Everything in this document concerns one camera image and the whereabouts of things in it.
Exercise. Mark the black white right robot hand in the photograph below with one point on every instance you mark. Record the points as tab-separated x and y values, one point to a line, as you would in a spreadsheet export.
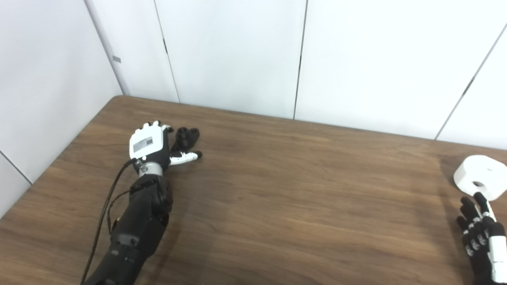
481	245

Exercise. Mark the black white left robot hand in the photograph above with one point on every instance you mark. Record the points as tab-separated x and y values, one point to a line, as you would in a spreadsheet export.
147	144

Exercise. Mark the black plastic holder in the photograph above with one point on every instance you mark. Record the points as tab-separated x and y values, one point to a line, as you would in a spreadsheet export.
186	136

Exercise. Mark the round white piece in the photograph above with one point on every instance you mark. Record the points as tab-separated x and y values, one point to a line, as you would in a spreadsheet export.
483	170

